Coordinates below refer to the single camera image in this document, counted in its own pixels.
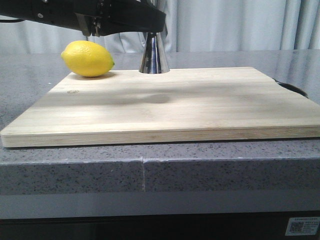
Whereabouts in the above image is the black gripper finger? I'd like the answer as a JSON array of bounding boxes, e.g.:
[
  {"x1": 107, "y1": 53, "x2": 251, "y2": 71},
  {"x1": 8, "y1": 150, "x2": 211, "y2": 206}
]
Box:
[{"x1": 98, "y1": 0, "x2": 166, "y2": 37}]

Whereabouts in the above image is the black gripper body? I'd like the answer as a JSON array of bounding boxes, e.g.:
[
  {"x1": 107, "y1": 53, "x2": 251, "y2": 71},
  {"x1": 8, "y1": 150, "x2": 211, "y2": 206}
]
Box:
[{"x1": 34, "y1": 0, "x2": 104, "y2": 37}]

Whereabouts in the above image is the steel double jigger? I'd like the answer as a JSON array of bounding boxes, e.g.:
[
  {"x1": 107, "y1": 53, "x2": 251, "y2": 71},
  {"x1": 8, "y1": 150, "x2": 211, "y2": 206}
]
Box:
[{"x1": 139, "y1": 32, "x2": 170, "y2": 74}]

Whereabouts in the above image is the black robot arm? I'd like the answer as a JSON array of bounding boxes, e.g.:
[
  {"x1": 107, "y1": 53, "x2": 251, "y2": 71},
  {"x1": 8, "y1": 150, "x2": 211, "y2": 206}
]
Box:
[{"x1": 0, "y1": 0, "x2": 166, "y2": 37}]

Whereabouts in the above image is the yellow lemon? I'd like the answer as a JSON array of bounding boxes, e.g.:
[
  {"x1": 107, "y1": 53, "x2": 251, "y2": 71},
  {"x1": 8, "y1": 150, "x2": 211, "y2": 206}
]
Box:
[{"x1": 60, "y1": 40, "x2": 115, "y2": 78}]

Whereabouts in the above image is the grey curtain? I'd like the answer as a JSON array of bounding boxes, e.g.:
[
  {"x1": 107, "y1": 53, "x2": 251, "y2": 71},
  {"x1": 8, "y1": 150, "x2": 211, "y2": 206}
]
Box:
[{"x1": 0, "y1": 0, "x2": 320, "y2": 55}]

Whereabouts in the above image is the wooden cutting board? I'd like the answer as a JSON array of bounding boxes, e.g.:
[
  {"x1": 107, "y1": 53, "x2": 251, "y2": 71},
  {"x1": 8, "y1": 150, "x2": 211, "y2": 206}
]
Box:
[{"x1": 0, "y1": 67, "x2": 320, "y2": 148}]

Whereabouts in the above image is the white QR code label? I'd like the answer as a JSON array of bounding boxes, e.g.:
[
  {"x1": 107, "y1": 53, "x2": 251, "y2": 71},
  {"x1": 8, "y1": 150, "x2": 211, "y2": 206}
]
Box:
[{"x1": 285, "y1": 217, "x2": 320, "y2": 236}]

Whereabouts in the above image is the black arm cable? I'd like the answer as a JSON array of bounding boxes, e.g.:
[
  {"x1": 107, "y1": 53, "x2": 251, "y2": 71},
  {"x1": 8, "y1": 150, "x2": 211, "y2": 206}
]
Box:
[{"x1": 0, "y1": 15, "x2": 26, "y2": 24}]

